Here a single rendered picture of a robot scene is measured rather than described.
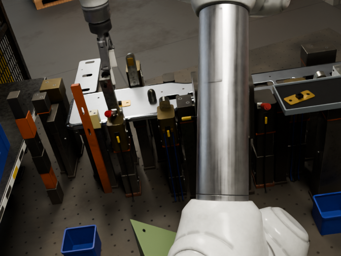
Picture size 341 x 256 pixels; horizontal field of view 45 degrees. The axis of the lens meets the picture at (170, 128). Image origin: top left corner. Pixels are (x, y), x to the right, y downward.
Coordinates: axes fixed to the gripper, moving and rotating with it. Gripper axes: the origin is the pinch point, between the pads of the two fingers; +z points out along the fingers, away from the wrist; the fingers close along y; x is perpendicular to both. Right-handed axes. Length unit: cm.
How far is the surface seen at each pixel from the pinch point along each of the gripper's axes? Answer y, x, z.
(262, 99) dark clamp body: -21, -50, 6
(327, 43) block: 18, -86, 11
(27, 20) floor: 378, 153, 115
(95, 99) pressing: 5.7, 10.0, 14.2
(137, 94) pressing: 5.4, -7.1, 14.1
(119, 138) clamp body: -20.2, -0.6, 15.0
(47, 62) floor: 251, 104, 115
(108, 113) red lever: -26.6, -0.6, -0.4
